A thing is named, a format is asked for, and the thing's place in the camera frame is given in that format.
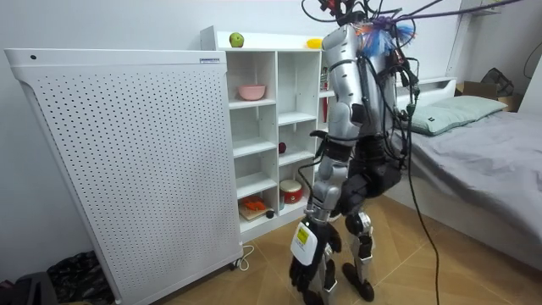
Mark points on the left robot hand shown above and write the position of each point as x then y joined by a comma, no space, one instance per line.
311,250

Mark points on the dark red soft toy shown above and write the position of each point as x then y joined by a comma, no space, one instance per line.
282,148

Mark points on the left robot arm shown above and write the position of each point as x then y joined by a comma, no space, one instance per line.
343,84

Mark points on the blue cup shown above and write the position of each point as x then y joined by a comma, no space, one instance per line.
281,203

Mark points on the red and white drum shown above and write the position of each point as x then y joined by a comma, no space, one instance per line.
291,192

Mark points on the wooden board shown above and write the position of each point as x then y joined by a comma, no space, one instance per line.
254,214

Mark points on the orange toy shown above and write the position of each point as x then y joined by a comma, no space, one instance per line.
254,204

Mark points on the robot body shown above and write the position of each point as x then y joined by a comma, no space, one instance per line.
377,169

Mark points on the white shelf unit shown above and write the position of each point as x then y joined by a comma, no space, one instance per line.
256,147

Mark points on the red upright item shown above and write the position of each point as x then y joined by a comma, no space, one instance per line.
324,110

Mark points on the pink bowl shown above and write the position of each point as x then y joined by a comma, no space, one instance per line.
252,92

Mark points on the grey bed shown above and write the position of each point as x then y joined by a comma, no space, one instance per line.
487,169

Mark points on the light green pillow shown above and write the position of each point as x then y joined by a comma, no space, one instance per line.
453,112

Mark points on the white perforated panel appliance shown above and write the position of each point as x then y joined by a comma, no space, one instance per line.
127,169

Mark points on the yellow lemon soft toy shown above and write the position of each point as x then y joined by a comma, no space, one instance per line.
314,43

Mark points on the green apple soft toy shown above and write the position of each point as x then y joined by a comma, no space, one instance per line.
236,40

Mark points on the cardboard box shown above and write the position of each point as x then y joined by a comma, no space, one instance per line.
474,90

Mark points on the black plastic bag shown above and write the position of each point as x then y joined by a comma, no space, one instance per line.
80,275

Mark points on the black mesh basket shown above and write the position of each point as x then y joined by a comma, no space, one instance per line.
497,82

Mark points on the white furniture panel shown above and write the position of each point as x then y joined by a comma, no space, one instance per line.
534,93

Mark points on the white upright frame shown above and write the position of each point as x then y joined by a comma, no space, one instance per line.
459,42

